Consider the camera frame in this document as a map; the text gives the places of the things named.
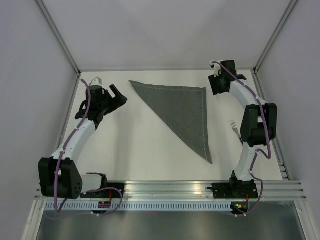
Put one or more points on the aluminium mounting rail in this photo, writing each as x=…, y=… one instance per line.
x=272, y=190

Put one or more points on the metal fork with green handle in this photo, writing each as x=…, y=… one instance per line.
x=236, y=131

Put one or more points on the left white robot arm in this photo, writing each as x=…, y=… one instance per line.
x=58, y=174

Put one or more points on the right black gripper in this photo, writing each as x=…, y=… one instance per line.
x=212, y=80

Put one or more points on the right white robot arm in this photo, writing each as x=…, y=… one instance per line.
x=258, y=129

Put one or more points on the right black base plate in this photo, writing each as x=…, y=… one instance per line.
x=232, y=190

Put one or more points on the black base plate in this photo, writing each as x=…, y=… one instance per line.
x=110, y=191
x=232, y=190

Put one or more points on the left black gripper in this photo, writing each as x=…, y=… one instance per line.
x=117, y=101

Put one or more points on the grey cloth napkin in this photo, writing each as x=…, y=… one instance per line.
x=183, y=109

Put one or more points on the right aluminium frame post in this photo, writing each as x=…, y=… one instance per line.
x=275, y=34

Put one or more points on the aluminium frame post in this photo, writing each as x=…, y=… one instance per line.
x=57, y=35
x=275, y=34

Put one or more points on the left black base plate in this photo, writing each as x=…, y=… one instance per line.
x=110, y=191

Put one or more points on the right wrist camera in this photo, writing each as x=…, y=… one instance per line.
x=216, y=66

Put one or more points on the left aluminium frame post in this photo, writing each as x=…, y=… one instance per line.
x=57, y=35

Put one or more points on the white slotted cable duct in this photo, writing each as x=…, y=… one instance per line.
x=217, y=206

